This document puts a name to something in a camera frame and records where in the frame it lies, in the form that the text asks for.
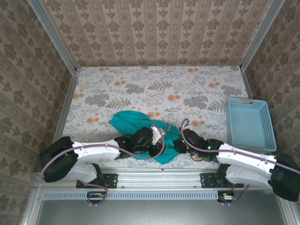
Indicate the teal t-shirt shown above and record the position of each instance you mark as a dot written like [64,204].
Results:
[126,122]

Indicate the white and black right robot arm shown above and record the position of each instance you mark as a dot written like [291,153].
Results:
[246,161]

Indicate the small black electronics board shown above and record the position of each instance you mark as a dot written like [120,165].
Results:
[226,198]
[95,198]

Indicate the light blue plastic basket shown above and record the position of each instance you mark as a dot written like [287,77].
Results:
[250,119]

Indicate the aluminium frame post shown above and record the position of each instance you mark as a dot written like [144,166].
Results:
[53,35]
[260,35]

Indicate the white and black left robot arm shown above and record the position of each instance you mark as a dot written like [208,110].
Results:
[93,152]

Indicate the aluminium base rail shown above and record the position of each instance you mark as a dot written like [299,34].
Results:
[157,180]

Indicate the aluminium table side rail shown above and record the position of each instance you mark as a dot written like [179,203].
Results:
[248,82]
[67,105]

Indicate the grey metal floor panel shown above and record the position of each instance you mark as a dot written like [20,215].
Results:
[152,213]

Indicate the floral table cover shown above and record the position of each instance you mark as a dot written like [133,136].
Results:
[152,79]

